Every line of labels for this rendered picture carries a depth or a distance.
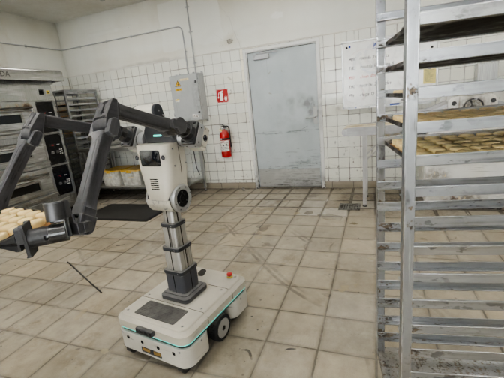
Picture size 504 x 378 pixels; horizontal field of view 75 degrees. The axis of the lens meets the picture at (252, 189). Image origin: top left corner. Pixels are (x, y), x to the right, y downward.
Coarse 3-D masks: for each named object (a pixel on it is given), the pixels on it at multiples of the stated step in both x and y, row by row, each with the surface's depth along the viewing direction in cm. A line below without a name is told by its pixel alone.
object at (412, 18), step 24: (408, 0) 79; (408, 24) 80; (408, 48) 82; (408, 72) 83; (408, 96) 85; (408, 120) 86; (408, 144) 88; (408, 168) 89; (408, 192) 91; (408, 216) 93; (408, 240) 95; (408, 264) 96; (408, 288) 98; (408, 312) 101; (408, 336) 103; (408, 360) 105
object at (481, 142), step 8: (432, 136) 123; (448, 136) 119; (456, 136) 119; (464, 136) 118; (472, 136) 114; (480, 136) 113; (488, 136) 112; (496, 136) 111; (392, 144) 125; (400, 144) 114; (424, 144) 110; (432, 144) 110; (440, 144) 109; (448, 144) 105; (456, 144) 104; (464, 144) 103; (472, 144) 102; (480, 144) 107; (488, 144) 101; (496, 144) 97; (416, 152) 97; (424, 152) 96; (432, 152) 99; (440, 152) 94; (448, 152) 93; (456, 152) 98
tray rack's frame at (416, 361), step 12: (396, 348) 157; (384, 360) 151; (396, 360) 150; (420, 360) 149; (432, 360) 148; (444, 360) 148; (456, 360) 147; (468, 360) 146; (480, 360) 146; (384, 372) 145; (396, 372) 144; (444, 372) 142; (456, 372) 141; (468, 372) 140; (480, 372) 140; (492, 372) 139
